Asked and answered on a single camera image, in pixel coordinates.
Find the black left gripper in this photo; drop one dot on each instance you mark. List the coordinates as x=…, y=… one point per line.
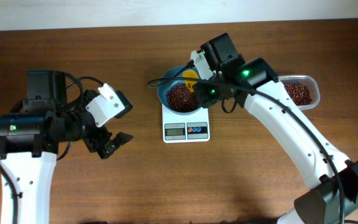
x=96, y=139

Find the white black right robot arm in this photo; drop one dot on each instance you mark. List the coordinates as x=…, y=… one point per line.
x=329, y=174

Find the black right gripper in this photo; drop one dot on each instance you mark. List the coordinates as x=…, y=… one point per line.
x=204, y=94

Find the yellow measuring scoop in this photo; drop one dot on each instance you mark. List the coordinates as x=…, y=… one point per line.
x=190, y=74

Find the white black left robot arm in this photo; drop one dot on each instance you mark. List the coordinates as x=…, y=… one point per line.
x=56, y=109

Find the clear container of red beans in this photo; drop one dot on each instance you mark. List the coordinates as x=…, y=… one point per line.
x=302, y=89

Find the teal plastic bowl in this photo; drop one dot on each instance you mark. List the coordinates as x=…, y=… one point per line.
x=178, y=95

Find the white digital kitchen scale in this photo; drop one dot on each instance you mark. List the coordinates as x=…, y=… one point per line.
x=185, y=127

